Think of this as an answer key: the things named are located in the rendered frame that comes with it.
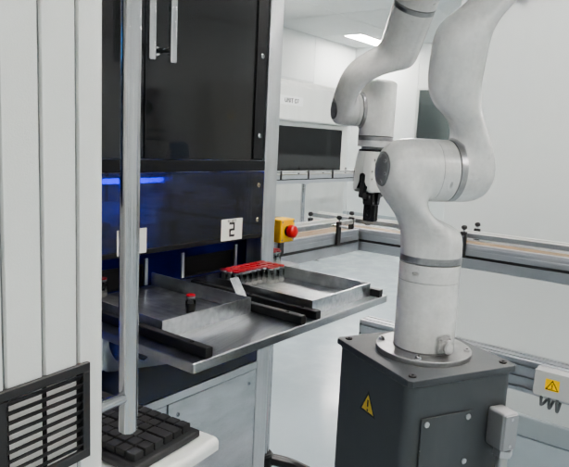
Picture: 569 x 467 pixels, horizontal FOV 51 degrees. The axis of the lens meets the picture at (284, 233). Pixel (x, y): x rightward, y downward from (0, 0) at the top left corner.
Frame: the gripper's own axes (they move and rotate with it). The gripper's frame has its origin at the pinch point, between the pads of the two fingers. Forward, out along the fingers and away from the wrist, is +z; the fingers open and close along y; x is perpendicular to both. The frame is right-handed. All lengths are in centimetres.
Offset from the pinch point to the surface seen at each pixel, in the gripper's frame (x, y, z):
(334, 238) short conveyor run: -50, -62, 19
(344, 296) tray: -1.9, 6.5, 20.4
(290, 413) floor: -85, -87, 111
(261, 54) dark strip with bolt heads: -40, -3, -40
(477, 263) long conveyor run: -1, -82, 24
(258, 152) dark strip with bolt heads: -39.7, -3.3, -12.9
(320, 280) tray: -17.4, -5.6, 20.9
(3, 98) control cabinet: 16, 99, -19
